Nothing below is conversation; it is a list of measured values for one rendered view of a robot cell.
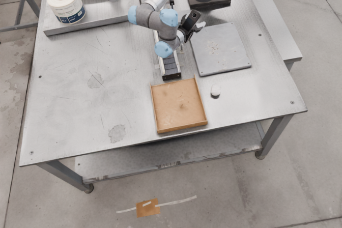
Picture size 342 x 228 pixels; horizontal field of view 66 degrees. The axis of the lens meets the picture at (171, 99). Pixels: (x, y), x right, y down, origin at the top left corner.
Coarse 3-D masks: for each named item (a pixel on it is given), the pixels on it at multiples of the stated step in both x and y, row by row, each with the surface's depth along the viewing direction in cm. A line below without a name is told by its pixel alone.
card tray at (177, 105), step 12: (168, 84) 150; (180, 84) 149; (192, 84) 148; (156, 96) 147; (168, 96) 146; (180, 96) 145; (192, 96) 144; (156, 108) 143; (168, 108) 142; (180, 108) 141; (192, 108) 141; (204, 108) 136; (156, 120) 139; (168, 120) 138; (180, 120) 138; (192, 120) 137; (204, 120) 136
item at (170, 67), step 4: (168, 56) 154; (172, 56) 154; (164, 60) 153; (168, 60) 153; (172, 60) 153; (164, 64) 152; (168, 64) 151; (172, 64) 151; (164, 68) 150; (168, 68) 150; (172, 68) 150; (176, 68) 150; (168, 72) 149; (172, 72) 148; (176, 72) 148
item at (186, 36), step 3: (183, 21) 125; (195, 27) 126; (180, 30) 120; (192, 30) 125; (183, 33) 120; (189, 33) 125; (192, 33) 130; (186, 36) 127; (189, 36) 126; (186, 39) 128; (189, 39) 132; (186, 42) 130
